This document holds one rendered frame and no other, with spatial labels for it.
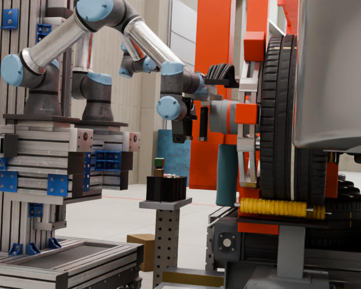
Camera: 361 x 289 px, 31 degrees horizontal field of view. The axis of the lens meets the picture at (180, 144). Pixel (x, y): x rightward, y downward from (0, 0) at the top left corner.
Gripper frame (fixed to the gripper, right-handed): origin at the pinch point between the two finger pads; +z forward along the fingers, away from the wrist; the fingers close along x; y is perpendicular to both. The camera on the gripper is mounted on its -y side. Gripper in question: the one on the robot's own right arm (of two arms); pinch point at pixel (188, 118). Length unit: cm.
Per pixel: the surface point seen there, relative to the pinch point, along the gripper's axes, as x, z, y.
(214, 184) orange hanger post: -2, 55, -28
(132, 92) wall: 246, 734, 64
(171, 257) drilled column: 19, 69, -66
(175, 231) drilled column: 19, 71, -54
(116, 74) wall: 253, 672, 85
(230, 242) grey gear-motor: -14, 35, -51
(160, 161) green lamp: 23, 49, -19
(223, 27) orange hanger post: -3, 56, 45
